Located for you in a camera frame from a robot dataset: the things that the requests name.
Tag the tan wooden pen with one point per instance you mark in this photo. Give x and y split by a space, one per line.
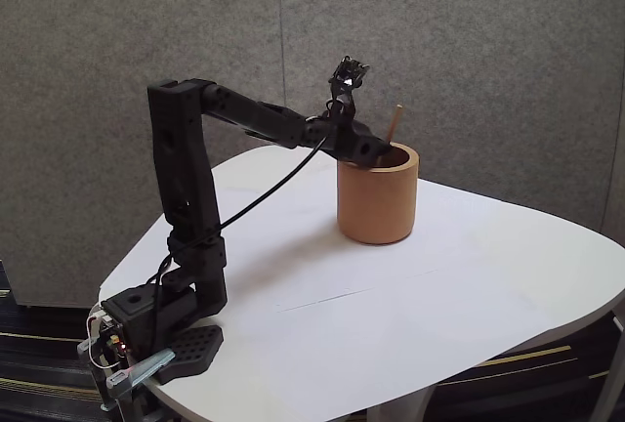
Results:
393 124

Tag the brown cylindrical pen holder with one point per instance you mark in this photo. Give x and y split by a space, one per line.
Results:
376 207

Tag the white table leg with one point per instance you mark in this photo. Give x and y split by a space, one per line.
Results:
610 383
398 405

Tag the metal table clamp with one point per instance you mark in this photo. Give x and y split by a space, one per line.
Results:
144 367

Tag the bare camera circuit board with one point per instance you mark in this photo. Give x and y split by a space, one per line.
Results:
349 70

